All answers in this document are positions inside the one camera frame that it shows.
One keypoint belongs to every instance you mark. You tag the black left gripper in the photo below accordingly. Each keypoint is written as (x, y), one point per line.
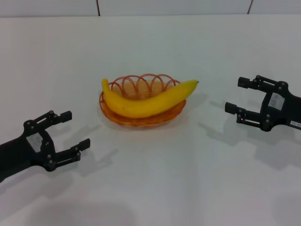
(21, 153)

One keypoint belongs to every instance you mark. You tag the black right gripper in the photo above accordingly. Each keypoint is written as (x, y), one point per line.
(282, 108)

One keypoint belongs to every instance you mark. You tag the orange woven plastic basket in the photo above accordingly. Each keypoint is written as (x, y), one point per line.
(141, 123)

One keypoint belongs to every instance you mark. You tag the yellow banana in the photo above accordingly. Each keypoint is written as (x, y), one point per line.
(141, 106)

